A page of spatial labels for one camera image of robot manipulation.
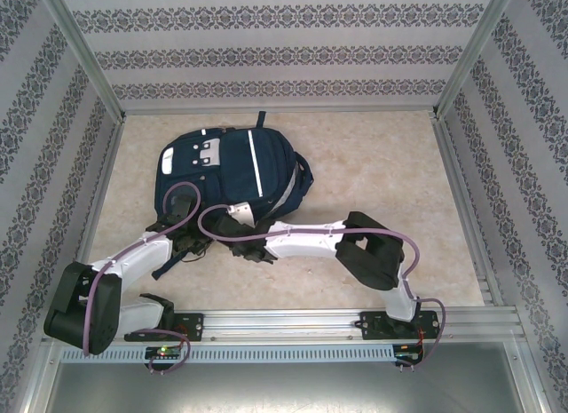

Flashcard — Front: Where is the navy blue student backpack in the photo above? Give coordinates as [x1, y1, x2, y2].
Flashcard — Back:
[151, 110, 315, 281]

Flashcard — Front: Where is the grey metal shelf panel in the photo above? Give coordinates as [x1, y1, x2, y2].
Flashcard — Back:
[43, 361, 542, 413]

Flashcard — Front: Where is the aluminium side rail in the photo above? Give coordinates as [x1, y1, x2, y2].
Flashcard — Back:
[432, 115, 505, 306]
[61, 117, 128, 312]

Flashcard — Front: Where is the aluminium mounting rail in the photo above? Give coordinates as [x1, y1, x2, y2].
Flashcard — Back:
[42, 309, 520, 343]

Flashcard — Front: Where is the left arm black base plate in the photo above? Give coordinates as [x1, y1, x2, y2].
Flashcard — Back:
[123, 313, 205, 343]

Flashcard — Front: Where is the slotted grey cable duct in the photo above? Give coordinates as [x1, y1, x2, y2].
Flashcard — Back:
[59, 345, 396, 364]

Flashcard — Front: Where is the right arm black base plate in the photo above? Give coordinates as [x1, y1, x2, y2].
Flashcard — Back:
[359, 310, 440, 342]

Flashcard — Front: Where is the aluminium frame bar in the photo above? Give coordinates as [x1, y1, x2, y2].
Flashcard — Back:
[122, 102, 438, 116]

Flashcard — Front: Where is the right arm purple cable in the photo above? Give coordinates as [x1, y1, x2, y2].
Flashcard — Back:
[198, 203, 446, 374]

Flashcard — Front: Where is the aluminium frame post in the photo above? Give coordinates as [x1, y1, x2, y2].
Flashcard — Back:
[432, 0, 520, 119]
[35, 0, 128, 123]

